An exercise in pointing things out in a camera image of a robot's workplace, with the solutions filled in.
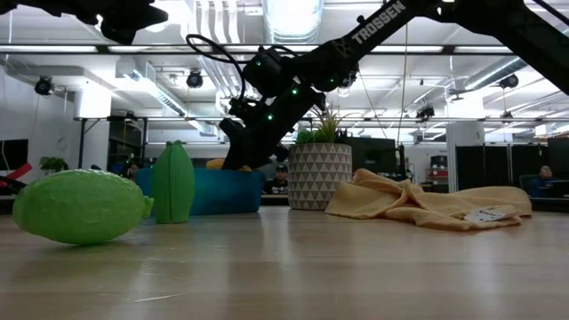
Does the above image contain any background shelf with red boxes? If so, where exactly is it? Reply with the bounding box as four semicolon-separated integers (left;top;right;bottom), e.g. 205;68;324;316
424;154;449;186

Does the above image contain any small background green plant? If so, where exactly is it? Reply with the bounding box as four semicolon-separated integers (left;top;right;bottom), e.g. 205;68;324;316
38;156;70;176

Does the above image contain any red strip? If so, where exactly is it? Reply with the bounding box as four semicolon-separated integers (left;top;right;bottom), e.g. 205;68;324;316
0;162;35;184

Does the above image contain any dark background monitor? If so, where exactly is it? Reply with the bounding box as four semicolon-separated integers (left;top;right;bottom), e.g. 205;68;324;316
546;136;569;181

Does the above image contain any light green toy lemon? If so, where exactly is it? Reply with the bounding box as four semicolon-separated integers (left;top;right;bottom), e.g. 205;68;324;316
12;168;155;246

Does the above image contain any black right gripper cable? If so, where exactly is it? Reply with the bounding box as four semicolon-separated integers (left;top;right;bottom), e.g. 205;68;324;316
185;34;248;103

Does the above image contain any black wall monitor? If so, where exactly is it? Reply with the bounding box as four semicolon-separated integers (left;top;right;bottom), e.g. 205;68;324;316
0;138;29;172

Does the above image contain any yellow toy banana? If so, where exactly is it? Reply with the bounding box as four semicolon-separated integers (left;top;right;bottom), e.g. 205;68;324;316
205;157;253;172

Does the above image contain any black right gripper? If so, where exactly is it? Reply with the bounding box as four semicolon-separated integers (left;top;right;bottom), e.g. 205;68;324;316
220;86;327;172

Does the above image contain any silver ceiling air duct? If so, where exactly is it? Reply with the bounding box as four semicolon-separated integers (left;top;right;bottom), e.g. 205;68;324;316
261;0;325;44

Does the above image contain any black room partition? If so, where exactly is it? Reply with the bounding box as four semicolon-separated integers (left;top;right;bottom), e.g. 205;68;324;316
455;142;539;193

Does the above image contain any black ceiling spotlight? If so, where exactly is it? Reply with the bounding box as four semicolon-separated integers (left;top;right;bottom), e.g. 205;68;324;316
415;104;437;121
498;73;520;91
34;75;55;97
185;68;204;90

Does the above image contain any white cloth label tag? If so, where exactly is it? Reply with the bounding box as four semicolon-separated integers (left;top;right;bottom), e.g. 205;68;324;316
463;204;517;223

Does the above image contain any yellow waffle cloth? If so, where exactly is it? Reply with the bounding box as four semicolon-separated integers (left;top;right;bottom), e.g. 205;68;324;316
325;168;533;232

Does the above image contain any succulent in patterned white pot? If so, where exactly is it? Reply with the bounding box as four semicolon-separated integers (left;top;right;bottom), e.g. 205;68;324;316
287;102;354;212

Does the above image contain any blue plastic tupperware container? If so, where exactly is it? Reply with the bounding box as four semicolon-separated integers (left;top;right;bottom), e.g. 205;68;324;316
134;166;266;217

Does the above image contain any green toy corn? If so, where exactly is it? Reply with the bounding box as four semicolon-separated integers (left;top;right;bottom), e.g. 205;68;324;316
150;140;196;225

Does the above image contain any black background cabinet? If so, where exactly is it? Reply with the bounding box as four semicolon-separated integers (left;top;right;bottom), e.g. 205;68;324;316
346;136;408;179

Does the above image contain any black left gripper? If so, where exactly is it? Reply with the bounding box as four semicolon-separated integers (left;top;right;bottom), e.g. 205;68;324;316
0;0;169;45

